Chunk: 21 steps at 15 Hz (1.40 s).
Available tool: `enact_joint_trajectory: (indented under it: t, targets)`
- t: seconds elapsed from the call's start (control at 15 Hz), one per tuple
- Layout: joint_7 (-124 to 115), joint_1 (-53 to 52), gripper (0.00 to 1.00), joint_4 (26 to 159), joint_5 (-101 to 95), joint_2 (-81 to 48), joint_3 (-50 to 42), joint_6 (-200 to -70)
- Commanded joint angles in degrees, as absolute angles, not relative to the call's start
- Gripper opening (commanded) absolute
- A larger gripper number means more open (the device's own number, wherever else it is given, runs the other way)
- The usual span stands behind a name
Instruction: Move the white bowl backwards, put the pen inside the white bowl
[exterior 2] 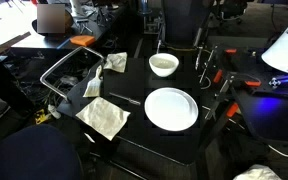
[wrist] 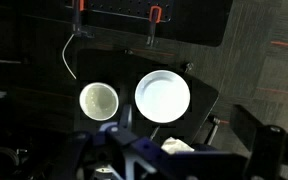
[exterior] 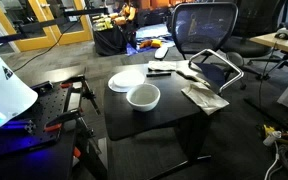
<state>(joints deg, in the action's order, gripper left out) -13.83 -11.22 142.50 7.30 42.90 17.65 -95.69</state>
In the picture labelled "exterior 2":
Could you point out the black utensil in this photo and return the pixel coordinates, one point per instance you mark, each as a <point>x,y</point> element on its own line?
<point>124,98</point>

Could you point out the white ceramic bowl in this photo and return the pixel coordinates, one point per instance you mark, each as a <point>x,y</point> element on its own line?
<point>163,64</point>

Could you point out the white round plate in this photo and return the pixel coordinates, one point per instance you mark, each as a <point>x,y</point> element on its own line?
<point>171,109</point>

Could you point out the small crumpled beige cloth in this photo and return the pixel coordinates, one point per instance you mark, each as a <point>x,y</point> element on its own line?
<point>116,61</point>

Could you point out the large beige cloth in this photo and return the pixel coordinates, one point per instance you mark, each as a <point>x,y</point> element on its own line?
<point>103,116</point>

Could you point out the pale bristle paintbrush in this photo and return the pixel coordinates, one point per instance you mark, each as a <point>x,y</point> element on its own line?
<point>93,87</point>

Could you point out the thin metal rod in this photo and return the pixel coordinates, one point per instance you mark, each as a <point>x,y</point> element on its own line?
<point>199,58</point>
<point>208,64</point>

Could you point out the black metal stand bar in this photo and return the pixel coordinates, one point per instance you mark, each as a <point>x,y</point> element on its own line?
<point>220,96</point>

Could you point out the orange sponge block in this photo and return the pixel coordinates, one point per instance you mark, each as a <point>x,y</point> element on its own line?
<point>82,40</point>

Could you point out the white plug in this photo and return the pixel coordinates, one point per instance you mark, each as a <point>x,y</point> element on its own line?
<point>54,111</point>

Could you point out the yellow plug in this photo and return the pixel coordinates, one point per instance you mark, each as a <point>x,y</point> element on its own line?
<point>41,116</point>

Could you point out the black wheeled office chair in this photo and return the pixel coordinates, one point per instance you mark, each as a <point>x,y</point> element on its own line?
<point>232,10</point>

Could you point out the dark blue office chair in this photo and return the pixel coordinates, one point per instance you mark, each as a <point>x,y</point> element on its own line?
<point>30,153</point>

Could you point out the white crumpled cloth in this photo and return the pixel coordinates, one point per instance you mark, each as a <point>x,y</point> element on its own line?
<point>257,172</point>

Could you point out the white cone shade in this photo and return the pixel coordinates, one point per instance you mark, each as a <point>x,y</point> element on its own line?
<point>285,50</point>

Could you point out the wooden board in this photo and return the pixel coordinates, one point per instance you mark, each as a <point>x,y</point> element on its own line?
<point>4,46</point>

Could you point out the chrome tube frame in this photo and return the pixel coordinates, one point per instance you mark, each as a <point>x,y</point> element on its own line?
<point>52,69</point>

